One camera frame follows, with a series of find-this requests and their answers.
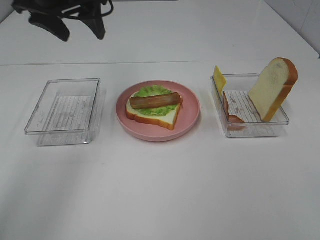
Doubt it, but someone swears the green lettuce leaf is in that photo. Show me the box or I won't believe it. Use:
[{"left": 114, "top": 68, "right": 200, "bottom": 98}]
[{"left": 133, "top": 85, "right": 178, "bottom": 117}]

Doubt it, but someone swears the clear plastic tray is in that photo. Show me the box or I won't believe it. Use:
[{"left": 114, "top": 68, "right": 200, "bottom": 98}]
[
  {"left": 210, "top": 73, "right": 290, "bottom": 138},
  {"left": 24, "top": 78, "right": 101, "bottom": 147}
]

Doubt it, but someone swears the left clear plastic tray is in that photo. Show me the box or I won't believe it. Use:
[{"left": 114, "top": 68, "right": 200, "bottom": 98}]
[{"left": 24, "top": 78, "right": 101, "bottom": 147}]

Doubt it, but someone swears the bread slice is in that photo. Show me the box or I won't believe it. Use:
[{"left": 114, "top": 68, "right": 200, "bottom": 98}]
[
  {"left": 125, "top": 95, "right": 182, "bottom": 131},
  {"left": 248, "top": 57, "right": 298, "bottom": 122}
]

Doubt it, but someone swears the brown bacon strip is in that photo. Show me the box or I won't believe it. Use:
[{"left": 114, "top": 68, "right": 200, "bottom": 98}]
[{"left": 129, "top": 92, "right": 183, "bottom": 109}]

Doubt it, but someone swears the yellow cheese slice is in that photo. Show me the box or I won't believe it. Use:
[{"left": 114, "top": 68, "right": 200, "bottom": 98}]
[{"left": 213, "top": 65, "right": 227, "bottom": 97}]

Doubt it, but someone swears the pink round plate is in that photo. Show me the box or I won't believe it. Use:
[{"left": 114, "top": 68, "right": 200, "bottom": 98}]
[{"left": 116, "top": 80, "right": 201, "bottom": 142}]

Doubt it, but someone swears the right clear plastic tray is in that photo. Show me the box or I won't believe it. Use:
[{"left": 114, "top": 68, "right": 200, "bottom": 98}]
[{"left": 210, "top": 73, "right": 290, "bottom": 138}]

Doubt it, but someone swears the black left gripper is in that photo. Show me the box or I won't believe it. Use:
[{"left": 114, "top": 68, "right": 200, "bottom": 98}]
[{"left": 11, "top": 0, "right": 106, "bottom": 42}]

